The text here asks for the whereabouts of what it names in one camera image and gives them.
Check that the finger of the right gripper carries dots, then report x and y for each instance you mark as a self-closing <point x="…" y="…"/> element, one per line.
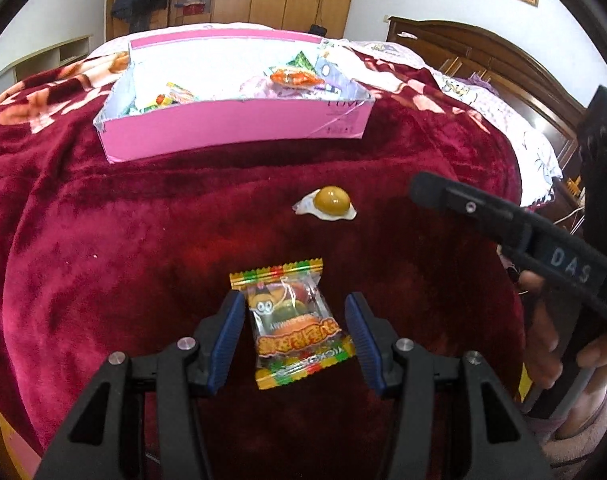
<point x="500" y="220"/>

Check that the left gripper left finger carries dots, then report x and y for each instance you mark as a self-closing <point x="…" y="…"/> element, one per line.
<point x="103" y="435"/>

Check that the white low shelf unit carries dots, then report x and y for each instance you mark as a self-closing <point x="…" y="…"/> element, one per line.
<point x="55" y="56"/>

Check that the black bag by wardrobe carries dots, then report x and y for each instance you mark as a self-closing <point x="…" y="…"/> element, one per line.
<point x="317" y="30"/>

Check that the pink cardboard box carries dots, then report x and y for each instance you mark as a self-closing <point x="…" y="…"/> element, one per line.
<point x="228" y="68"/>

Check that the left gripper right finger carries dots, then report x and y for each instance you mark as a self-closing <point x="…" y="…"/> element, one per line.
<point x="494" y="442"/>

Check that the small green pea snack packet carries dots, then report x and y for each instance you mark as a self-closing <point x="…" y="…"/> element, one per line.
<point x="301" y="62"/>

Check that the red floral fleece blanket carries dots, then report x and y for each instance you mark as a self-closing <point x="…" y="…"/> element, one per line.
<point x="98" y="257"/>

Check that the orange rice cracker pack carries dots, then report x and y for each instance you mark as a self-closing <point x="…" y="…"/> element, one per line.
<point x="295" y="78"/>

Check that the wooden headboard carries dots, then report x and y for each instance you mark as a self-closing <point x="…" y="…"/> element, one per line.
<point x="460" y="50"/>

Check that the burger gummy candy packet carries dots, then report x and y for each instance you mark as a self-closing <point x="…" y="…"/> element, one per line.
<point x="169" y="95"/>

